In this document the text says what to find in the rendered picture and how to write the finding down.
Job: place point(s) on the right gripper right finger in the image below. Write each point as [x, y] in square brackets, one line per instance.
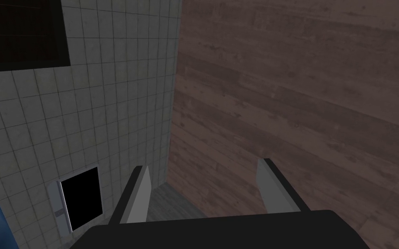
[275, 190]

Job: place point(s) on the dark brown wooden cabinet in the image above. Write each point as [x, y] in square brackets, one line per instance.
[17, 31]

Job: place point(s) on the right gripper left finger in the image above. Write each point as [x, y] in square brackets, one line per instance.
[138, 200]

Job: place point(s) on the black window with grey frame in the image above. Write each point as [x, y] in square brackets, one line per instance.
[81, 200]

